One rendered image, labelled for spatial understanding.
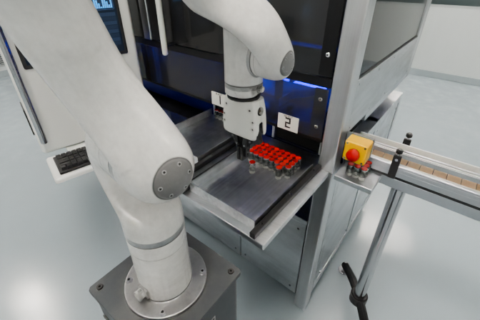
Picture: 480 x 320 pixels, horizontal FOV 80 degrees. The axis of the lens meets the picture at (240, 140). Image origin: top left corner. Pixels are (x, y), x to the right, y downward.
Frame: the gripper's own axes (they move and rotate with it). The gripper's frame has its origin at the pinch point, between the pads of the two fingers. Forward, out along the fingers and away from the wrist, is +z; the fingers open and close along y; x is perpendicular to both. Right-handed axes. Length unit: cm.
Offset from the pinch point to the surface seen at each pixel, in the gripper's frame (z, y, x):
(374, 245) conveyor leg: 59, -31, -49
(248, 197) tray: 22.1, 3.2, -6.7
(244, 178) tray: 22.1, 9.8, -13.2
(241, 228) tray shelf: 22.4, -2.8, 4.1
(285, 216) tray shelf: 22.4, -10.0, -7.2
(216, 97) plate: 8, 43, -35
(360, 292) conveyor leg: 92, -32, -49
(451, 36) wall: 47, -4, -495
